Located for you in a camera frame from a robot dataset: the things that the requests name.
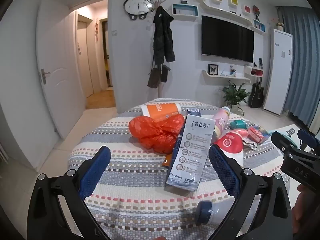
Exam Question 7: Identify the teal crumpled wrapper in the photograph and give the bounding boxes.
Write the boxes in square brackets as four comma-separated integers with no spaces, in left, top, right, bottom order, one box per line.
[229,120,247,131]

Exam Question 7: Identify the brown hanging bag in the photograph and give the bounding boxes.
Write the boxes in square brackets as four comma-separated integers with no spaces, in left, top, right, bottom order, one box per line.
[147,67,161,89]

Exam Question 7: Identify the orange and white paper cup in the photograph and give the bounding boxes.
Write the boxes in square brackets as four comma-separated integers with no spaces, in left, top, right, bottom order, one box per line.
[141,102,182,122]

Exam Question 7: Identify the white room door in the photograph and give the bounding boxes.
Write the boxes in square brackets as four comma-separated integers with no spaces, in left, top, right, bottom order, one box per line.
[36,0,87,141]

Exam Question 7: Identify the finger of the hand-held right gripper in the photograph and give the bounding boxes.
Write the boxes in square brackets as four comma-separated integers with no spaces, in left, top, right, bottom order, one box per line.
[271,131,301,156]
[297,129,320,153]

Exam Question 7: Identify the black flat television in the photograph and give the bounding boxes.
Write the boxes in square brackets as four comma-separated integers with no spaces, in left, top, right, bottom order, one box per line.
[201,15,255,64]

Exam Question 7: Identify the person's right hand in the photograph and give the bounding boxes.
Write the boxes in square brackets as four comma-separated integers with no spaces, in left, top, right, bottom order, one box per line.
[292,184,320,232]

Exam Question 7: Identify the long white curved wall shelf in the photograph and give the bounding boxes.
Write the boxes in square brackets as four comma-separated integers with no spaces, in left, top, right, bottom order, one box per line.
[201,0,266,34]

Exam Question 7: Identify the panda wall clock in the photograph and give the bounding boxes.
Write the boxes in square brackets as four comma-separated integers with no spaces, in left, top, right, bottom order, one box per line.
[123,0,154,21]

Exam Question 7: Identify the black acoustic guitar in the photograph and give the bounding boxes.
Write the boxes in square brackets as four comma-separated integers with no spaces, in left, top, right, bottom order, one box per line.
[248,57,265,108]

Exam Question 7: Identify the blue-grey curtain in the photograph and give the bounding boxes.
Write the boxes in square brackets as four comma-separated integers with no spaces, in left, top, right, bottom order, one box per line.
[276,5,320,136]

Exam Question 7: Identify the red plastic bag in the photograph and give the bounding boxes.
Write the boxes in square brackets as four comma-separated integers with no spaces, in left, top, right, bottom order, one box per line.
[128,114,186,154]

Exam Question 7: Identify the black hanging bag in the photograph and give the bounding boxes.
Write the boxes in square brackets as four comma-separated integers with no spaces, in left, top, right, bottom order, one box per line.
[160,64,172,83]

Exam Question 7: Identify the white refrigerator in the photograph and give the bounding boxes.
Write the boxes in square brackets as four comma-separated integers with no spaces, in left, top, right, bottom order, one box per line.
[262,28,294,116]

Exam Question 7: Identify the white and blue milk carton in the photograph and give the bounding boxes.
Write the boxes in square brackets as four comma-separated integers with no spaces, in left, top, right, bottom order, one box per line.
[164,114,217,193]

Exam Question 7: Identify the white curved low wall shelf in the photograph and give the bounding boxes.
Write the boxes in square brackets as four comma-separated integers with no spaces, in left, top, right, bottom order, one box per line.
[202,65,252,84]

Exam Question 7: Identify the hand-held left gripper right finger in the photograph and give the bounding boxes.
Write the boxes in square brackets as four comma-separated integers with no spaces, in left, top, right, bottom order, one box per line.
[209,145,293,240]

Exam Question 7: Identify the red and white paper bowl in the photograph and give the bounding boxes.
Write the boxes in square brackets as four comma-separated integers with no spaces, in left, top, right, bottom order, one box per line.
[214,129,245,166]

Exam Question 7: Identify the blue-lined box wall shelf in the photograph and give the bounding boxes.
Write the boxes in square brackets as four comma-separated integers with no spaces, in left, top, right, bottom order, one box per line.
[172,3,199,18]

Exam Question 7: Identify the pink drink bottle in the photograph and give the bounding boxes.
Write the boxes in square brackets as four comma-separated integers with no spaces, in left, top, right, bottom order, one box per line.
[211,106,231,141]

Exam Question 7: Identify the silver door handle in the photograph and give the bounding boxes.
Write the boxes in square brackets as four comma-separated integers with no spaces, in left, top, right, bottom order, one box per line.
[40,68,51,85]

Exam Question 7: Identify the small blue wall cube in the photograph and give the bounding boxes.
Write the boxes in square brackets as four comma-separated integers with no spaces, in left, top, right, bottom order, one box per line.
[253,19,265,32]

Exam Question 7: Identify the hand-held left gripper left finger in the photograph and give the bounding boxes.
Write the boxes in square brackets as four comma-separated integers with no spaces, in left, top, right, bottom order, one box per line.
[27,145,112,240]

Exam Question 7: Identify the white floor mat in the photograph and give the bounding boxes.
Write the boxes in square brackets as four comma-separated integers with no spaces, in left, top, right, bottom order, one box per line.
[268,124,303,143]

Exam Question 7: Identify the green potted plant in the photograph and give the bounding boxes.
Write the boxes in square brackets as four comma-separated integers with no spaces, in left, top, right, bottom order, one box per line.
[222,80,251,108]

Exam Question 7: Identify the clear bottle with blue cap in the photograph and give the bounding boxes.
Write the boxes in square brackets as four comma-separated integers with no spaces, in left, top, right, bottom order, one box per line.
[196,201,237,227]

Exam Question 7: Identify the hallway wall hanging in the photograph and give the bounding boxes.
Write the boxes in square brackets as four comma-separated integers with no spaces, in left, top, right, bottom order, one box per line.
[94,17,100,43]

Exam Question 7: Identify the striped woven tablecloth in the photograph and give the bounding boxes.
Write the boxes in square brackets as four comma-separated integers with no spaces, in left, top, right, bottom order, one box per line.
[67,97,292,240]

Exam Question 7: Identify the orange foil snack packet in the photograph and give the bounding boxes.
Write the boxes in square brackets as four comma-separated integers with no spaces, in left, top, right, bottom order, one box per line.
[162,154,173,168]

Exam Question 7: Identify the red snack packet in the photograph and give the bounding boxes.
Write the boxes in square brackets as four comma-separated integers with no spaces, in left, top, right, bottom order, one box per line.
[247,126,271,143]

